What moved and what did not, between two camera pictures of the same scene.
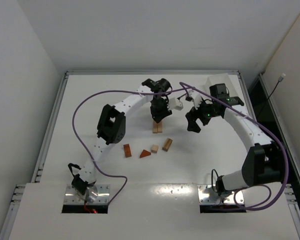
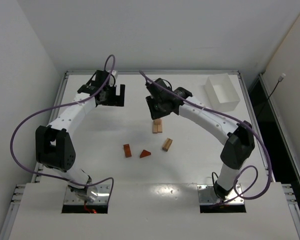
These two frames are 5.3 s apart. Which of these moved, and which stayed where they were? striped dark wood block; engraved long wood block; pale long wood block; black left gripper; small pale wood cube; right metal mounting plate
Moved: black left gripper; small pale wood cube
Stayed: right metal mounting plate; pale long wood block; striped dark wood block; engraved long wood block
